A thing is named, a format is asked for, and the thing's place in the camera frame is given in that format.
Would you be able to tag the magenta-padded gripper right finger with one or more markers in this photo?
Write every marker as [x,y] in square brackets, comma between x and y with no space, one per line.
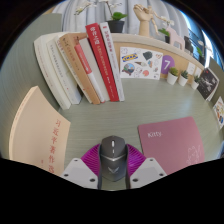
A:
[148,171]

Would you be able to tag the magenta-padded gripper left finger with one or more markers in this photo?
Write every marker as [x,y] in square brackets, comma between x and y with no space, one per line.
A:
[80,171]

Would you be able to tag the dark grey computer mouse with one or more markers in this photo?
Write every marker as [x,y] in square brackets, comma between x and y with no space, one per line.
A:
[113,160]

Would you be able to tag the pink mouse pad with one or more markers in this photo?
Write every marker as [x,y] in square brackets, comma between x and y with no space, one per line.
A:
[170,143]

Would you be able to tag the cream book with red text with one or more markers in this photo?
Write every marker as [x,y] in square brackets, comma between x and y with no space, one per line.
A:
[36,133]

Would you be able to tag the colourful picture card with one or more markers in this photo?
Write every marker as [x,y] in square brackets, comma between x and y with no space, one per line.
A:
[220,113]

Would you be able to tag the white paperback book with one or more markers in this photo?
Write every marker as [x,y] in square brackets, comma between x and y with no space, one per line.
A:
[66,80]

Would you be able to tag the small succulent in white pot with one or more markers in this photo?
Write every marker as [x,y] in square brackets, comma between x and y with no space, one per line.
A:
[195,84]
[183,81]
[172,79]

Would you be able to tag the grey-white spine book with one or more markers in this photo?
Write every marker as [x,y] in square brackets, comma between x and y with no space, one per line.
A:
[95,70]

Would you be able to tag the black cover magazine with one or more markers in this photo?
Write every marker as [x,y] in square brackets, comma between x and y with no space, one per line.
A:
[207,83]

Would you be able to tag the thin red-and-white spine book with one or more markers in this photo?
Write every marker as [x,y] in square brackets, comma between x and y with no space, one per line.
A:
[85,63]

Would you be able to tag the white card with stickers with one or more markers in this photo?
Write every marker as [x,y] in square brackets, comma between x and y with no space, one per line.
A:
[140,63]

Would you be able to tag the round purple sticker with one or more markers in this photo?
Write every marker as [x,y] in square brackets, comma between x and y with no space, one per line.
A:
[167,64]

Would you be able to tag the thick white book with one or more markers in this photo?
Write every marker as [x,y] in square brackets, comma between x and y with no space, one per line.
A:
[50,66]

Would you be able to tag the brown kraft-cover book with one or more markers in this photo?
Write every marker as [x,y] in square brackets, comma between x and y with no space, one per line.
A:
[71,60]

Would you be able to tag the grey felt divider panel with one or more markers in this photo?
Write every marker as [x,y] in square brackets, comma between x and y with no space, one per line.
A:
[218,66]
[20,56]

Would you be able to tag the white orchid in black pot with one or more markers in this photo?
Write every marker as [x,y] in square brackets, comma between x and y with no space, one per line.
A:
[201,55]
[165,32]
[116,26]

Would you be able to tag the black wooden horse figure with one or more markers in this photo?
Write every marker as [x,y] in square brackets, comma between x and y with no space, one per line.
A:
[188,44]

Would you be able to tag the wooden desk ledge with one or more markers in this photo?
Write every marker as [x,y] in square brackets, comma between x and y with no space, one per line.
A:
[133,37]

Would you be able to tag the pink wooden horse figure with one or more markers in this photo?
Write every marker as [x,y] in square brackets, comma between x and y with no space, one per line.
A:
[176,38]

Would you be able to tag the window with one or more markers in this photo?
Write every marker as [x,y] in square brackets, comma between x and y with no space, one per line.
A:
[205,33]

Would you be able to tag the wooden hand model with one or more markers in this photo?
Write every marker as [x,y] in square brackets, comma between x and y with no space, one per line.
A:
[144,18]

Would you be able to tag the wooden artist mannequin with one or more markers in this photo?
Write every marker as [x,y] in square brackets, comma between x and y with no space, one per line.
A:
[156,15]

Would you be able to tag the light grey curtain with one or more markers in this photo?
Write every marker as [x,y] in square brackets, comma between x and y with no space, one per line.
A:
[100,11]

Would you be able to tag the white wall socket plate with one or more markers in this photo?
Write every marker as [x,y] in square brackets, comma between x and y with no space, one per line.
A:
[190,68]
[198,72]

